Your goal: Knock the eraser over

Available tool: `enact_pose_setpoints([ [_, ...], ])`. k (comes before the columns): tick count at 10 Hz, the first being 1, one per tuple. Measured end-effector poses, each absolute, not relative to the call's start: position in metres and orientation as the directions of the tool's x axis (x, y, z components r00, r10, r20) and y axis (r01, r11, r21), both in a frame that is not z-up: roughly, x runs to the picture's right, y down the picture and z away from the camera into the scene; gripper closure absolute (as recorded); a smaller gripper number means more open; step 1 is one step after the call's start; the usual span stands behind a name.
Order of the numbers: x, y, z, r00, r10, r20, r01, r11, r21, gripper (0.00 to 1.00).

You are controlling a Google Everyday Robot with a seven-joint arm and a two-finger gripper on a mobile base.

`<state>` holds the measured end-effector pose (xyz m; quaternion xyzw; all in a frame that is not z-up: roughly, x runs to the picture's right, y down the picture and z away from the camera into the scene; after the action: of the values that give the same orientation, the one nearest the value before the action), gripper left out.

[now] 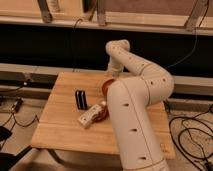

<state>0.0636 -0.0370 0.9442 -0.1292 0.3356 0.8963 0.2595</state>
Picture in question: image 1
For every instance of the wooden table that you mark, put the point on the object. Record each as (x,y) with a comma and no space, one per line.
(58,128)

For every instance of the black striped eraser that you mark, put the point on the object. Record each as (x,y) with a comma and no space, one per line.
(81,101)

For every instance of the wooden shelf frame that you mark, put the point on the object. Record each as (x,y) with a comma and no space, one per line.
(161,16)

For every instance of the white rectangular block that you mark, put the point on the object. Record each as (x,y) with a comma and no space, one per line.
(87,117)

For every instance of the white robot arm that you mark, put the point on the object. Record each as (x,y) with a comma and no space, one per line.
(127,99)

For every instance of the red round object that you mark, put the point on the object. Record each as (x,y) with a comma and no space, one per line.
(106,87)

